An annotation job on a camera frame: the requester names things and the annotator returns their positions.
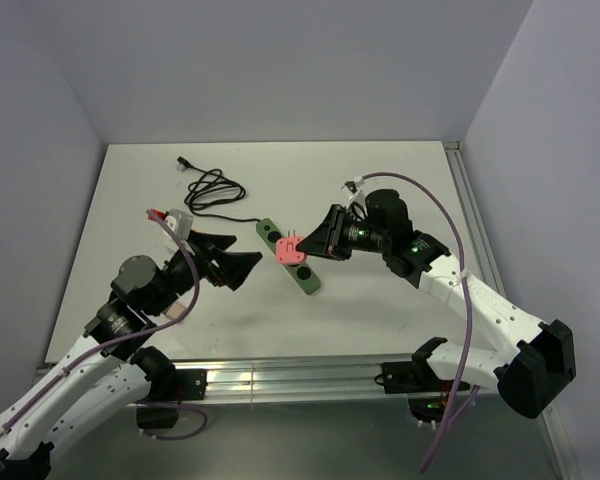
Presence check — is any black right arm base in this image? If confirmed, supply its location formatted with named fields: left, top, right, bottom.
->
left=374, top=360, right=452, bottom=394

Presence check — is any pink plug adapter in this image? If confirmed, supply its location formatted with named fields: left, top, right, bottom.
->
left=274, top=235, right=307, bottom=265

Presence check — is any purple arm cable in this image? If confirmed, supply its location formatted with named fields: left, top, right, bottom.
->
left=349, top=172, right=481, bottom=474
left=0, top=214, right=211, bottom=446

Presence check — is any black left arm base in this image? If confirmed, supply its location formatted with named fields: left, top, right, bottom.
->
left=135, top=369, right=209, bottom=442

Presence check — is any aluminium rail frame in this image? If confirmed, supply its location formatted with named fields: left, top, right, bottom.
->
left=4, top=139, right=581, bottom=480

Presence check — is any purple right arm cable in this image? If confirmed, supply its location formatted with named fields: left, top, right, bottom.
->
left=349, top=172, right=481, bottom=474

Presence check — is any green power strip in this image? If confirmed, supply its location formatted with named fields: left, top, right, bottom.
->
left=256, top=218, right=322, bottom=295

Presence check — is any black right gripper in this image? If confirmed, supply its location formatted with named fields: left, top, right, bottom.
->
left=296, top=204, right=390, bottom=262

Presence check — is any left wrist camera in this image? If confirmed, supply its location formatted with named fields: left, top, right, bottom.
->
left=148, top=209, right=193, bottom=243

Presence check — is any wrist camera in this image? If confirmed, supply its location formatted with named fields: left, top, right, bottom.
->
left=341, top=175, right=365, bottom=207
left=148, top=209, right=193, bottom=243

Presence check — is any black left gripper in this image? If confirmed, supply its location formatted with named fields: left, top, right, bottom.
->
left=148, top=229, right=262, bottom=315

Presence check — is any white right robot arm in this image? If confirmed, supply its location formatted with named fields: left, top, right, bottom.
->
left=296, top=189, right=576, bottom=419

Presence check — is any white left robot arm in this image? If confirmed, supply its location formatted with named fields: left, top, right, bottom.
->
left=0, top=232, right=262, bottom=479

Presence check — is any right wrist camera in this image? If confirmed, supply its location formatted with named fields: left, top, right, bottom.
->
left=341, top=175, right=365, bottom=207

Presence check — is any brown plug adapter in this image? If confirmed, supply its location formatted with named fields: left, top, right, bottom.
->
left=164, top=302, right=188, bottom=322

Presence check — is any black power strip cable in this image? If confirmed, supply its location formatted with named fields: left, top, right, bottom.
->
left=176, top=156, right=262, bottom=225

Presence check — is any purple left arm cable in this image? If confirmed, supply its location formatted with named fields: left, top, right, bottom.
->
left=0, top=214, right=211, bottom=446

